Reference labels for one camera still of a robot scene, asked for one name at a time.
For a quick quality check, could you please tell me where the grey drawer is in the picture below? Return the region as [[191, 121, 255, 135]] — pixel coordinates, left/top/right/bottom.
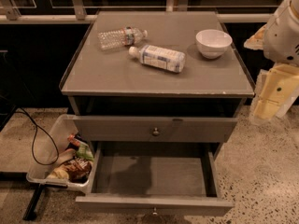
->
[[76, 142, 234, 217], [74, 116, 237, 143]]

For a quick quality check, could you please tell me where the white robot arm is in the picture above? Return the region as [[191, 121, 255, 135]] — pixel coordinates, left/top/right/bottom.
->
[[244, 0, 299, 125]]

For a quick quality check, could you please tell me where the grey drawer cabinet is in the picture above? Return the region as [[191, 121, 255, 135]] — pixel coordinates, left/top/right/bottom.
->
[[59, 10, 256, 147]]

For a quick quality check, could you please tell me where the grey top drawer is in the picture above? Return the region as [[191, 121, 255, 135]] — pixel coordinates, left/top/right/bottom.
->
[[74, 116, 237, 143]]

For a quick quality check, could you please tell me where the white ceramic bowl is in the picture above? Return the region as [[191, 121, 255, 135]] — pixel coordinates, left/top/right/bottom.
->
[[195, 29, 233, 59]]

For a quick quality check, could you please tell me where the white labelled plastic bottle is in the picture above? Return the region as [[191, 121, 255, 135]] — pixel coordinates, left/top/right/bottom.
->
[[129, 45, 186, 74]]

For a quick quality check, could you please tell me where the clear crushed water bottle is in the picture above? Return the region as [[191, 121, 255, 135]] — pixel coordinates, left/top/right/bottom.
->
[[98, 26, 148, 50]]

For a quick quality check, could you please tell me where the green snack bag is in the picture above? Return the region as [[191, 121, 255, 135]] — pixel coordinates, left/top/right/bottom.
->
[[76, 142, 94, 161]]

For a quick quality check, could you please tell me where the brown snack bag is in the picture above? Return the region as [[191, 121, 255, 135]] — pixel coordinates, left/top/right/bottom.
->
[[48, 158, 93, 183]]

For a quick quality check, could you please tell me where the clear plastic snack bin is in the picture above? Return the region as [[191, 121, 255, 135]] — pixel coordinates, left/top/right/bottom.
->
[[26, 114, 98, 193]]

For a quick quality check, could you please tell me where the metal railing frame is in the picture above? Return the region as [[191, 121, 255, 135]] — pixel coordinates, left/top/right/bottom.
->
[[0, 0, 283, 23]]

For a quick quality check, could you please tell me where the black cable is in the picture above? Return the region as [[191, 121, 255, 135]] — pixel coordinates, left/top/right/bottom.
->
[[0, 93, 60, 166]]

